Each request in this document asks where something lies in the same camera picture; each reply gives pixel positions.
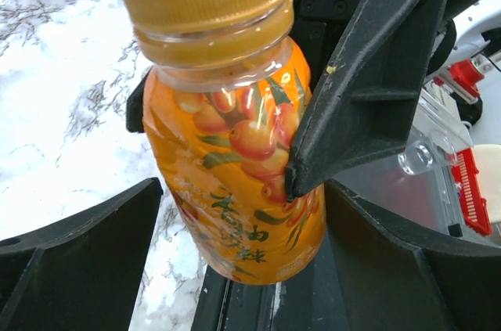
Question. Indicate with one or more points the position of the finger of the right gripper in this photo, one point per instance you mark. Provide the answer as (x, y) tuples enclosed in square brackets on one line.
[(134, 106)]

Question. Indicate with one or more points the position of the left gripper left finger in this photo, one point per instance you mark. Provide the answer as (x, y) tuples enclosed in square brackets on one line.
[(82, 272)]

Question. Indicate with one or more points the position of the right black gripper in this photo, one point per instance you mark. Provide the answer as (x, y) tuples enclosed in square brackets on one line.
[(363, 104)]

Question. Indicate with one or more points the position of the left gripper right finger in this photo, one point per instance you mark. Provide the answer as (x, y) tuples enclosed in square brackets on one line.
[(398, 275)]

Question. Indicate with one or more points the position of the orange juice bottle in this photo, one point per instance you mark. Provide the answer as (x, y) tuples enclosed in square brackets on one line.
[(221, 137)]

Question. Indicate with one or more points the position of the black aluminium base frame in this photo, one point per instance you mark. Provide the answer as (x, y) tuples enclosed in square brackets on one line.
[(310, 300)]

